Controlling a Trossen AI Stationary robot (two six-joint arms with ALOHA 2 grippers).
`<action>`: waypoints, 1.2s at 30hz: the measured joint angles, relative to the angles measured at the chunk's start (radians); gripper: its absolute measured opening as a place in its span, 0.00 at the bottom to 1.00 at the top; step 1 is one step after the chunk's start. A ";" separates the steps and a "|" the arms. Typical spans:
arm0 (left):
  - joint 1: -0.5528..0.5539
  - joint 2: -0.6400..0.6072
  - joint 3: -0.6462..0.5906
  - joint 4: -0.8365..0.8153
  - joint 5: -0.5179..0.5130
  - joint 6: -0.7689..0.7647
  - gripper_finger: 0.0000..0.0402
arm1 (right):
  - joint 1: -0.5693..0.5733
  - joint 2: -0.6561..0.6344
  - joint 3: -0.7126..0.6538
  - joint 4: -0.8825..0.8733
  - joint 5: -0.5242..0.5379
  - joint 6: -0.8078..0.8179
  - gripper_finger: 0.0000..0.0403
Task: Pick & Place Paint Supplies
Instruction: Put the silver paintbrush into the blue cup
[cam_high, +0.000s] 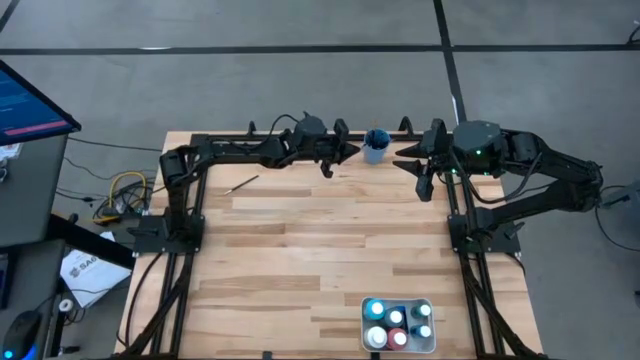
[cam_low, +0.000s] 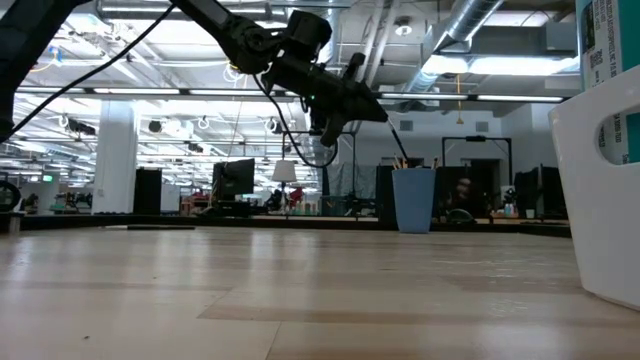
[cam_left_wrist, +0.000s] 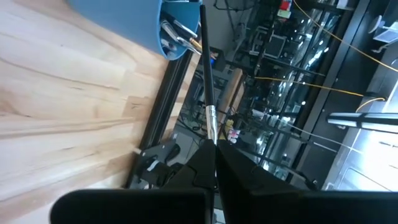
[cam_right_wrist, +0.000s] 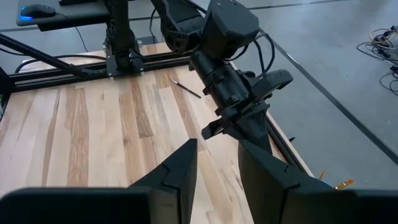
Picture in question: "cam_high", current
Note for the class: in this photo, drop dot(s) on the black metal beam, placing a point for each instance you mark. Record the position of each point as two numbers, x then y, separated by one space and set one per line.
90 242

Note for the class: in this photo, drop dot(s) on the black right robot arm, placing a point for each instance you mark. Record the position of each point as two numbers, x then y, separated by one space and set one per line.
550 165

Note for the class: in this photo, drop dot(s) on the black computer mouse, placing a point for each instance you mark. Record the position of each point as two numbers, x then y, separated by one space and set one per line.
22 332

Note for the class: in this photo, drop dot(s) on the black paintbrush silver ferrule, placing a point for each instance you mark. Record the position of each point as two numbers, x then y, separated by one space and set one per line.
242 184

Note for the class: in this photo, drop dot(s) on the black arch bracket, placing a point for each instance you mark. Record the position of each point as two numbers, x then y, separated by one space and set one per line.
406 120
251 131

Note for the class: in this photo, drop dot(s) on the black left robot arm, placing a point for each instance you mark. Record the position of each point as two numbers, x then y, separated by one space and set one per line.
240 149

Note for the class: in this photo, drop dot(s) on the large navy paint bottle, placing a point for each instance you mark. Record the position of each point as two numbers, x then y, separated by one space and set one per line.
395 317

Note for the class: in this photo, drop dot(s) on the blue paint bottle white cap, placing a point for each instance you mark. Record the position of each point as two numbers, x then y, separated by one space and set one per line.
423 331

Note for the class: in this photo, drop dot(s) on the white plastic tray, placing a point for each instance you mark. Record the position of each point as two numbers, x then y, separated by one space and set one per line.
429 347

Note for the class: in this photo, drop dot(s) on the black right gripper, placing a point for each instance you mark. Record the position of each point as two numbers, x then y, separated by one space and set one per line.
436 150

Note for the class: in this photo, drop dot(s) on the white paper booklet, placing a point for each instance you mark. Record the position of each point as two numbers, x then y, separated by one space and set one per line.
95 280

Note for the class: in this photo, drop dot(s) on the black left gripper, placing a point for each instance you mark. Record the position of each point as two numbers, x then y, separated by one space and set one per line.
340 131

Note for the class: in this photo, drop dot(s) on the red paint bottle white cap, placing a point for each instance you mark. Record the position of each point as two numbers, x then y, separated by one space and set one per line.
398 339

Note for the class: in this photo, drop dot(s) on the grey desk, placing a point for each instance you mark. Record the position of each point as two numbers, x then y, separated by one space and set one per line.
30 200

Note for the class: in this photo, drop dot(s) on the teal paint bottle white cap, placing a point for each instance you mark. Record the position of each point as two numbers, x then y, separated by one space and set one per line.
374 309

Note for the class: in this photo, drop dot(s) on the blue plastic cup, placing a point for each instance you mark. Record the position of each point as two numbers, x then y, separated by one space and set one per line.
372 154

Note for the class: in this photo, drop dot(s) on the computer monitor blue screen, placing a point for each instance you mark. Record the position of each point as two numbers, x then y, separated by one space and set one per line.
25 110

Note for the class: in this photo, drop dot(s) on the green paint bottle white cap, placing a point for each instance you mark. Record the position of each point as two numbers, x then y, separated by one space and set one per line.
423 310

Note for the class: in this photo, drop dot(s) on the white tape roll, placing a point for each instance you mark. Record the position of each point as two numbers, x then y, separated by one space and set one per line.
62 305

